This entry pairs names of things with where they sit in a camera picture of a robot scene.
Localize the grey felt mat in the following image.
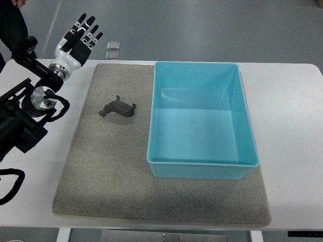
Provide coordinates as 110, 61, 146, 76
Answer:
52, 64, 271, 227

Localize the blue plastic box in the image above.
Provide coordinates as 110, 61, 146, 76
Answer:
147, 62, 259, 180

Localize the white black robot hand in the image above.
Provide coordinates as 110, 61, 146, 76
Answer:
49, 13, 103, 81

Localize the brown hippo toy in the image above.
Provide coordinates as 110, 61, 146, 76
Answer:
99, 95, 136, 117

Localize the black cable loop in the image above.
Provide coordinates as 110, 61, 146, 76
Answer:
0, 168, 26, 205

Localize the black table control panel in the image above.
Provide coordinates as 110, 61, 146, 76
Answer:
288, 231, 323, 238

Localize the lower floor socket plate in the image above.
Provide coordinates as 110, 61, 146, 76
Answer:
105, 51, 120, 60

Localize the metal table base plate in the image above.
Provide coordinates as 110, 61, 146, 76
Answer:
100, 230, 228, 242

